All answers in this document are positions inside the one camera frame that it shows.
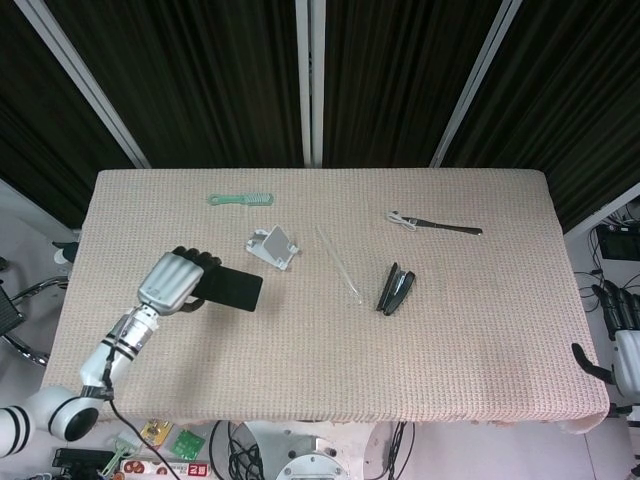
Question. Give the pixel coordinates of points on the black stapler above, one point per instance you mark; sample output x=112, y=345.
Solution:
x=395, y=290

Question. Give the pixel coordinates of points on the white black small gadget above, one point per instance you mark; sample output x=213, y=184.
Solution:
x=65, y=252

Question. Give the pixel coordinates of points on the black smartphone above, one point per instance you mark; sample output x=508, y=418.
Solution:
x=235, y=290

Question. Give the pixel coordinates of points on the green plastic comb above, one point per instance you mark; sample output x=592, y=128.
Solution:
x=240, y=199

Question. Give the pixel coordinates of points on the chrome frame chair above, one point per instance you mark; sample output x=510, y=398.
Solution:
x=20, y=310

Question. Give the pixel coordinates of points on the slanted white frame post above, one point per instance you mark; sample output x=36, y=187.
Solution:
x=85, y=80
x=475, y=80

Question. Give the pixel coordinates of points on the green circuit board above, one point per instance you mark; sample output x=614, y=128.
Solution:
x=189, y=443

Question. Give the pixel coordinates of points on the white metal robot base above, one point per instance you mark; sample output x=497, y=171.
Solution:
x=310, y=455

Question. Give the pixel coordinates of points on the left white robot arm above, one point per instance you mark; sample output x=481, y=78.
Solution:
x=97, y=365

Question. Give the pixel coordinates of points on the beige woven tablecloth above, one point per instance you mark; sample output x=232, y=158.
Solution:
x=350, y=360

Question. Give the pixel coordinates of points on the metal table knife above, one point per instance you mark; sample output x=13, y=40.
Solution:
x=450, y=228

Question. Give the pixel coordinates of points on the black monitor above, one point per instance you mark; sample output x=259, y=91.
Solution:
x=617, y=245

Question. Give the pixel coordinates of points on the white folding phone stand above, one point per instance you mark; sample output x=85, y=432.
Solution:
x=277, y=245

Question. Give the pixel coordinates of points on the green plastic clip tool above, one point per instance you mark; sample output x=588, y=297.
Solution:
x=116, y=455

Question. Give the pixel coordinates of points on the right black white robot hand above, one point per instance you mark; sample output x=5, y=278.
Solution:
x=627, y=355

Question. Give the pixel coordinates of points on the yellow circuit board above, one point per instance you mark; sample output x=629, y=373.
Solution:
x=156, y=432

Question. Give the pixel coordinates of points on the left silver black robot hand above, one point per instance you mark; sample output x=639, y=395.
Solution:
x=170, y=282

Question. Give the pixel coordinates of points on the black rectangular tray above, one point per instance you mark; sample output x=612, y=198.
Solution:
x=82, y=457

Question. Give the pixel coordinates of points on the black pleated curtain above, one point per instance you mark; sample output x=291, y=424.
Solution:
x=200, y=85

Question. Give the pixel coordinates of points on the red white printed box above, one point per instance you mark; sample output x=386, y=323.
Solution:
x=165, y=470

